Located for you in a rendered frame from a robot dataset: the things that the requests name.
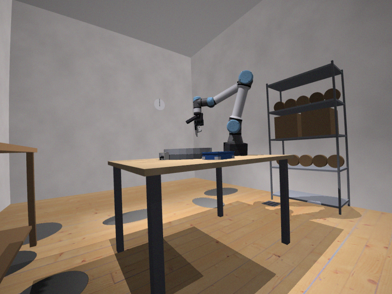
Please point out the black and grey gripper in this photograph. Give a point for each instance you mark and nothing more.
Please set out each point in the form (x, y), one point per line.
(198, 122)

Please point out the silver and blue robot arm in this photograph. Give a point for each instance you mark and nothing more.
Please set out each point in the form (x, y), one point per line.
(241, 88)

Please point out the blue open-top crate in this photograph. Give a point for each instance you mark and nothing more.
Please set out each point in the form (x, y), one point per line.
(217, 155)

